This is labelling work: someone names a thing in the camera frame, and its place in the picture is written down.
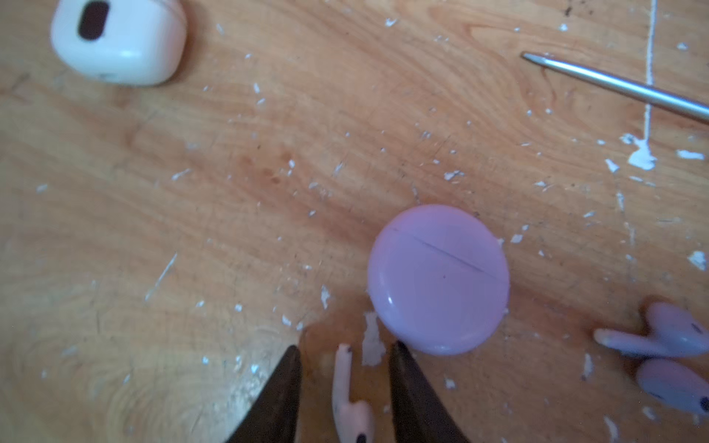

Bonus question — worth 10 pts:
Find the pink white earbud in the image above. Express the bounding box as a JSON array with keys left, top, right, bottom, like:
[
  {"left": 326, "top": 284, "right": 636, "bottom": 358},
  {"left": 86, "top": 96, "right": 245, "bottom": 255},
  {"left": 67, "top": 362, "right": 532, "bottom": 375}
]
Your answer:
[{"left": 332, "top": 343, "right": 375, "bottom": 443}]

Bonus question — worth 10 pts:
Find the purple round puck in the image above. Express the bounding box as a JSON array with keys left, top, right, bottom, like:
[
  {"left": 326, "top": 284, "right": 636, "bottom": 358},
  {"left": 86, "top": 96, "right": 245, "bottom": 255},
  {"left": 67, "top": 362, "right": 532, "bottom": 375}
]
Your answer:
[{"left": 367, "top": 204, "right": 511, "bottom": 356}]

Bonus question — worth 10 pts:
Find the yellow black handled screwdriver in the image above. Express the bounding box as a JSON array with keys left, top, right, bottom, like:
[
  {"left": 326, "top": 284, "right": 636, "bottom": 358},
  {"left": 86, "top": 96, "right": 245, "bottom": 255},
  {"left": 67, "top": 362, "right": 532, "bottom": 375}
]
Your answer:
[{"left": 521, "top": 52, "right": 708, "bottom": 123}]

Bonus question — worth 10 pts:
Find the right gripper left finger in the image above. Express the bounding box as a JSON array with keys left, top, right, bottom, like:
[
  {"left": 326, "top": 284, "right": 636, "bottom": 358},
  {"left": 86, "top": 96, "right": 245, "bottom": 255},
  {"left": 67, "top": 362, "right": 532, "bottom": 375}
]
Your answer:
[{"left": 227, "top": 345, "right": 302, "bottom": 443}]

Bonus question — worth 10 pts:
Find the small purple plastic piece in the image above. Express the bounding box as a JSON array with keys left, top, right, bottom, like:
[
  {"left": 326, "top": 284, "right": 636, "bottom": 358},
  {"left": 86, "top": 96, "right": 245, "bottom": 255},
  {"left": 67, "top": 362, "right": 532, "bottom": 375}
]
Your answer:
[{"left": 593, "top": 302, "right": 708, "bottom": 357}]

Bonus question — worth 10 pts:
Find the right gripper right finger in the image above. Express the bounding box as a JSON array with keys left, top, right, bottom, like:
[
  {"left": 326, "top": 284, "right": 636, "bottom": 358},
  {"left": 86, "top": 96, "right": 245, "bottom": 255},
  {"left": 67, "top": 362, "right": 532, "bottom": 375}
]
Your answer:
[{"left": 389, "top": 341, "right": 470, "bottom": 443}]

